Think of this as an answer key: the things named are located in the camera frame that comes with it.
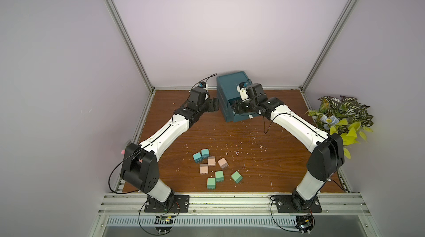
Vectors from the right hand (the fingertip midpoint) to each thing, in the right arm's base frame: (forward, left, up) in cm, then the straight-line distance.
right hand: (236, 101), depth 84 cm
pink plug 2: (-25, +7, -20) cm, 33 cm away
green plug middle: (-31, +9, -21) cm, 38 cm away
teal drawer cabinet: (+7, +5, -2) cm, 9 cm away
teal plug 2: (-20, +17, -21) cm, 33 cm away
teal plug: (-23, +20, -20) cm, 36 cm away
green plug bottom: (-35, +12, -21) cm, 42 cm away
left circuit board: (-49, +33, -24) cm, 64 cm away
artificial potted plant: (-8, -50, -1) cm, 51 cm away
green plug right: (-31, 0, -21) cm, 38 cm away
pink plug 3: (-28, +17, -20) cm, 38 cm away
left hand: (+1, +12, +1) cm, 12 cm away
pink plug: (-24, +13, -21) cm, 34 cm away
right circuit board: (-48, -29, -24) cm, 62 cm away
